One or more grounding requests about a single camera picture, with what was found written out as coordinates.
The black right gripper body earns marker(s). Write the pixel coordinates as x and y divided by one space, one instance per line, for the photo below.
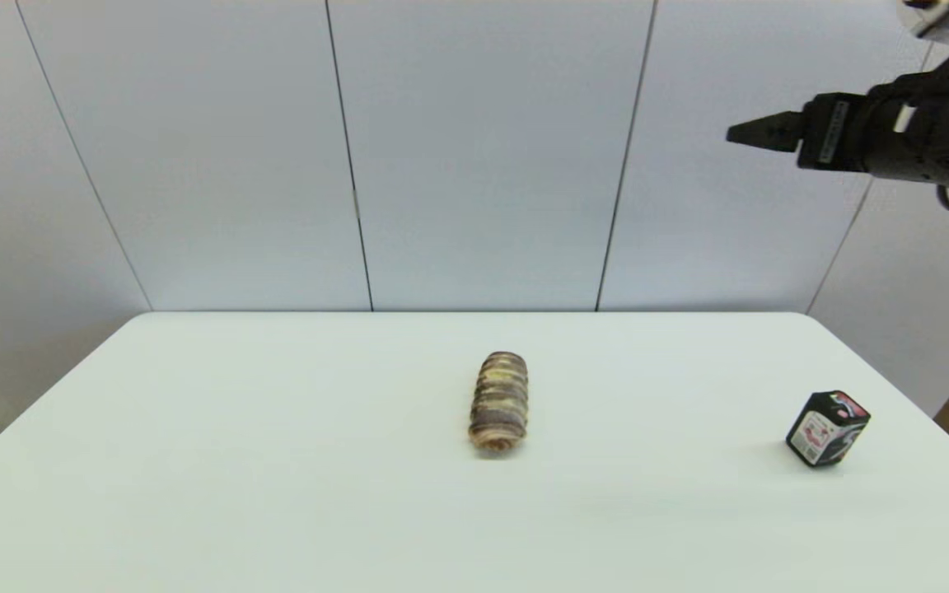
839 132

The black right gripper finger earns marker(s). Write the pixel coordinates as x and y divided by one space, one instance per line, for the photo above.
775 133

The long brown swirl bread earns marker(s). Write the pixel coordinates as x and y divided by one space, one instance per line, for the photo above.
498 403

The small black printed box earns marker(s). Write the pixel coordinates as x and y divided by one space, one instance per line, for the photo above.
825 428

